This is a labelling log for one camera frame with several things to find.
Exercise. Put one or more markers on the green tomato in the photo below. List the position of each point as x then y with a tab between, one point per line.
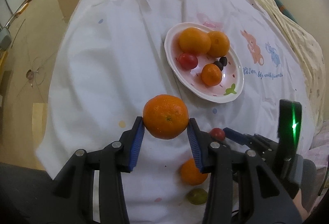
197	196

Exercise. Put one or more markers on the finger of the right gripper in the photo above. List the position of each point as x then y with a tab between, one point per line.
263	146

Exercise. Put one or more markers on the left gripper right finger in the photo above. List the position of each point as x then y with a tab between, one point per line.
243	188

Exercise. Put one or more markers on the teal pillow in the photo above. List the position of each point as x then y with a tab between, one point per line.
284	11

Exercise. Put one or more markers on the mandarin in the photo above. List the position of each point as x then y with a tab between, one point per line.
165	116
191	175
211	75

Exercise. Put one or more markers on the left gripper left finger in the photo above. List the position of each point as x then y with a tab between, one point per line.
72	195

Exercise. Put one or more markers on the white cartoon bed sheet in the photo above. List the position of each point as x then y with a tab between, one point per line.
112	61

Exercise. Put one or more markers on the red cherry tomato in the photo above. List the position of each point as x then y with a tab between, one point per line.
218	134
188	61

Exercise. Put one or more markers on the large orange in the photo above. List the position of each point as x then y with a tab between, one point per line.
220	44
194	41

